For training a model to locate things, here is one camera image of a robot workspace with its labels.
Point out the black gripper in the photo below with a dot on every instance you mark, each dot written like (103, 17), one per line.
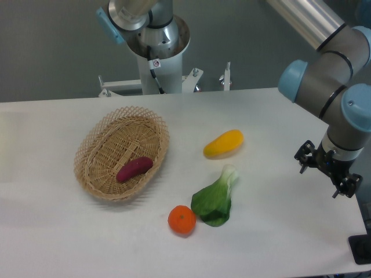
(337, 170)

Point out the purple sweet potato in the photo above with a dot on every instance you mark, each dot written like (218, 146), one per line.
(133, 168)

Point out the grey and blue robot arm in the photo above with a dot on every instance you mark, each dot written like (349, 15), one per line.
(320, 88)

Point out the woven wicker basket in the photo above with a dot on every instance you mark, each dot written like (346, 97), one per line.
(123, 135)

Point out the black device at table corner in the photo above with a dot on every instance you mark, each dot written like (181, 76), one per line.
(360, 248)

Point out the yellow mango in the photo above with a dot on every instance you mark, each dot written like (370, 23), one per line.
(224, 145)

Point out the green bok choy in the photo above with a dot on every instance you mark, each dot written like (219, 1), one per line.
(212, 204)

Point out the white metal table clamp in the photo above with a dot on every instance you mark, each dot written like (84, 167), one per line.
(225, 79)

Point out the orange mandarin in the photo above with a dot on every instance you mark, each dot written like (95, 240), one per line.
(182, 220)

